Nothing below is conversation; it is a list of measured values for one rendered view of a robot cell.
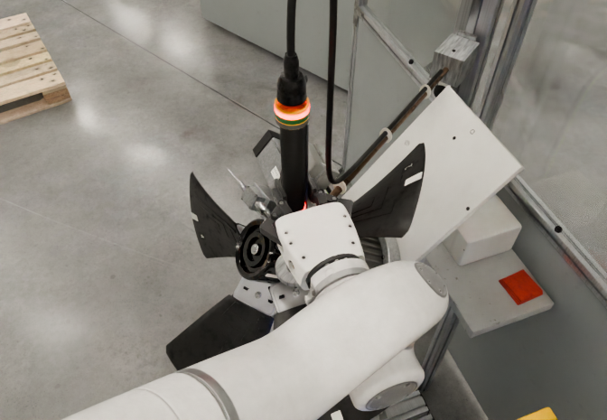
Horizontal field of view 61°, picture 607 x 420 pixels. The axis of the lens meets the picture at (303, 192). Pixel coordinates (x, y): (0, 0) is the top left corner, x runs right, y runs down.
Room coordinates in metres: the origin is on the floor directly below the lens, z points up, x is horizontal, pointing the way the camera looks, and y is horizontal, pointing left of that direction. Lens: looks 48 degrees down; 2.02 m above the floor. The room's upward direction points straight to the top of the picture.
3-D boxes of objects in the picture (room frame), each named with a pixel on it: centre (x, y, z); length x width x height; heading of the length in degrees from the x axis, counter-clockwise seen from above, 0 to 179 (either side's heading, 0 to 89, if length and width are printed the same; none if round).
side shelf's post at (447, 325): (0.80, -0.46, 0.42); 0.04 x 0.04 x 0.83; 20
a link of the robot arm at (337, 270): (0.35, -0.04, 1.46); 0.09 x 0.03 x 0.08; 110
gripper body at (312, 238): (0.41, -0.02, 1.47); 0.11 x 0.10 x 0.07; 20
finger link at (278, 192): (0.48, 0.04, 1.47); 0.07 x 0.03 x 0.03; 20
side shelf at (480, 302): (0.80, -0.46, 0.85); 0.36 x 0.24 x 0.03; 20
